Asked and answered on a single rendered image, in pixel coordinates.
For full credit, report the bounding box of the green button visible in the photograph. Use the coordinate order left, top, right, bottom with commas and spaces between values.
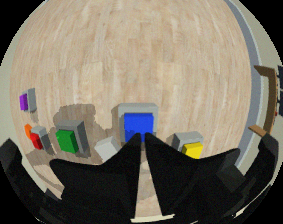
55, 120, 89, 153

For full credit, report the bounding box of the yellow button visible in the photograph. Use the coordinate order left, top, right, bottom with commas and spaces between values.
172, 131, 205, 159

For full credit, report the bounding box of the blue button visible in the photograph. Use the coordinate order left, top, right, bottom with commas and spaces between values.
118, 103, 158, 143

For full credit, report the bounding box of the red button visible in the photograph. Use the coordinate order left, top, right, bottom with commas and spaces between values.
31, 125, 51, 151

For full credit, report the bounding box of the orange block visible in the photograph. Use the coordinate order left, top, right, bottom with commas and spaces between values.
24, 124, 33, 140

